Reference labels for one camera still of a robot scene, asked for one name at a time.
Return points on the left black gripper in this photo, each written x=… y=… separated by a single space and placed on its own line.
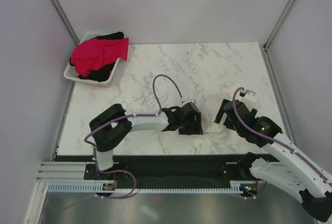
x=194 y=129

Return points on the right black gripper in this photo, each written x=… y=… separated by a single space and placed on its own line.
x=220 y=112

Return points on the white t-shirt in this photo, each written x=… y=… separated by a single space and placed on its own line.
x=216 y=133

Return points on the white plastic basket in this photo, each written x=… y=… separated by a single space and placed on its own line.
x=85 y=63

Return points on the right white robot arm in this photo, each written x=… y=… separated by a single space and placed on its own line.
x=308 y=183

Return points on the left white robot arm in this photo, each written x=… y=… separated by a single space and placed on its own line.
x=110 y=127

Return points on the black t-shirt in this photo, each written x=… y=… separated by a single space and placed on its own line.
x=103 y=73

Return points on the red t-shirt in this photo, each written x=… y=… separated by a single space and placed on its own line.
x=94 y=54

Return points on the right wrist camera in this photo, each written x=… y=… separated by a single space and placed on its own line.
x=248 y=96

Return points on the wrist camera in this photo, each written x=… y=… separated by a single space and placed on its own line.
x=248 y=96
x=188 y=101

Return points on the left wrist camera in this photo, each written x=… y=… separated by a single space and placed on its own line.
x=188 y=101

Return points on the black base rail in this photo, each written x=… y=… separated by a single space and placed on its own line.
x=174 y=172

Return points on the white slotted cable duct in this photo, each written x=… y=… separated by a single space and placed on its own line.
x=234 y=188

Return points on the right aluminium frame post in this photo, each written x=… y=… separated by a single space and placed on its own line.
x=281 y=19

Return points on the aluminium frame post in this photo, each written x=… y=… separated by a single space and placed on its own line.
x=281 y=19
x=65 y=21

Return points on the left aluminium frame post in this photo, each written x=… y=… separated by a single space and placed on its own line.
x=65 y=21

